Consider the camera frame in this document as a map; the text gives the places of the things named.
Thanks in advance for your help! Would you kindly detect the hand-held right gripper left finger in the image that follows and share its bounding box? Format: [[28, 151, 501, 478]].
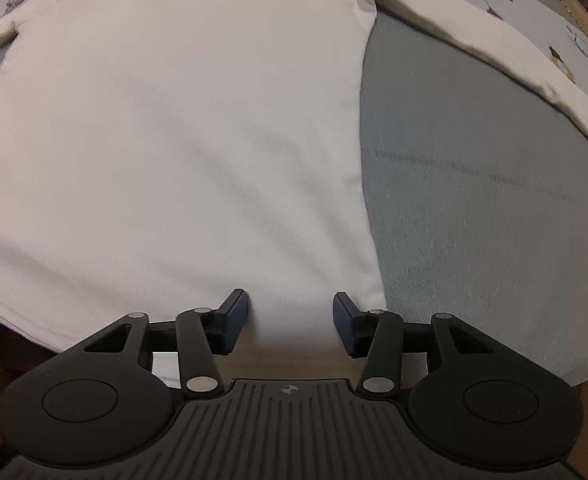
[[72, 288, 251, 401]]

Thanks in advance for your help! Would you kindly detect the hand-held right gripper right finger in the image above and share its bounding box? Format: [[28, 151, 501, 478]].
[[333, 291, 515, 399]]

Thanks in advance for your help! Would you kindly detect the white shirt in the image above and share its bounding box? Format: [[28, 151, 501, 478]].
[[0, 0, 588, 391]]

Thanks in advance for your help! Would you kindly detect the grey printed bed sheet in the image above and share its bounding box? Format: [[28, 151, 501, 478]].
[[0, 0, 588, 386]]

